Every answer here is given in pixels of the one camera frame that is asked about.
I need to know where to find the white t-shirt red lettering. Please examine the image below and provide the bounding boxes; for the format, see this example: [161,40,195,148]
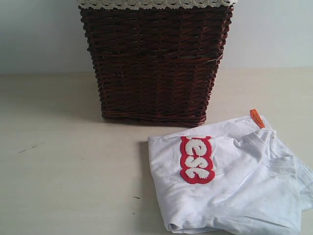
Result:
[148,110,313,235]

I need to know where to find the dark red wicker basket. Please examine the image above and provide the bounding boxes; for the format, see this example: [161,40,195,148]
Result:
[80,6,233,127]

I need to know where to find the white lace fabric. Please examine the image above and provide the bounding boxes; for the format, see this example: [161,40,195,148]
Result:
[77,0,237,10]

